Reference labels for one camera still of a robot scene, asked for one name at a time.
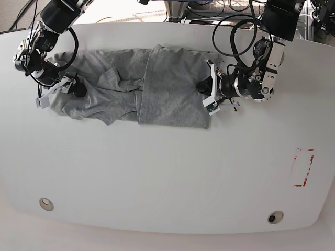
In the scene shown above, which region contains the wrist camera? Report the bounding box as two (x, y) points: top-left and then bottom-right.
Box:
(35, 96), (50, 109)
(202, 96), (220, 116)

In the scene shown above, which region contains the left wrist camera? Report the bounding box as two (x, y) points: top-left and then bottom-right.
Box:
(202, 96), (220, 116)

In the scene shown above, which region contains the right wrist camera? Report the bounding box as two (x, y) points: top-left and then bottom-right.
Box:
(35, 96), (50, 109)

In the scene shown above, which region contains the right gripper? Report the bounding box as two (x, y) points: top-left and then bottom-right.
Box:
(39, 72), (87, 98)

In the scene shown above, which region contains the grey printed t-shirt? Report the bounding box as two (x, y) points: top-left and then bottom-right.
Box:
(51, 45), (224, 129)

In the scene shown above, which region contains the aluminium frame stand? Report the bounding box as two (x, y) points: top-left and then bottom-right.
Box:
(164, 1), (189, 23)

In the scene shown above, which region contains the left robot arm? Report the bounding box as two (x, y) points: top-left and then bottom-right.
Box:
(196, 1), (304, 115)

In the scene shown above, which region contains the red tape rectangle marking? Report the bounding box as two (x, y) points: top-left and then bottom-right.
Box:
(290, 148), (315, 187)

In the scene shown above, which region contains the black cable on floor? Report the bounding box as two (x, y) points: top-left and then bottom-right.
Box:
(8, 0), (35, 31)

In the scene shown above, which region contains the dark table grommet hole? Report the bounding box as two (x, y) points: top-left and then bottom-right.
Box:
(267, 211), (284, 224)

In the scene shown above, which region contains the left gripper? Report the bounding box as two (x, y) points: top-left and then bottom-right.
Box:
(196, 59), (240, 111)

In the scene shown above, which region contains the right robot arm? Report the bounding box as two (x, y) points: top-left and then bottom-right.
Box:
(13, 1), (92, 98)

